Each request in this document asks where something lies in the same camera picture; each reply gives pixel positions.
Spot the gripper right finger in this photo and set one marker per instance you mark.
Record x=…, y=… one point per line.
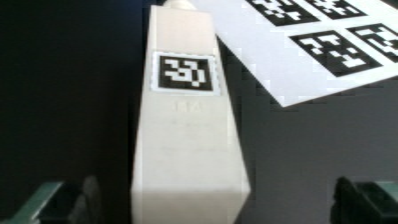
x=365, y=202

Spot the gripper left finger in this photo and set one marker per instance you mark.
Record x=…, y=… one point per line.
x=63, y=204

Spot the fiducial marker sheet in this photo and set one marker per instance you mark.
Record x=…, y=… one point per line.
x=317, y=45

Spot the white desk leg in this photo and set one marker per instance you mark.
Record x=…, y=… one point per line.
x=191, y=184

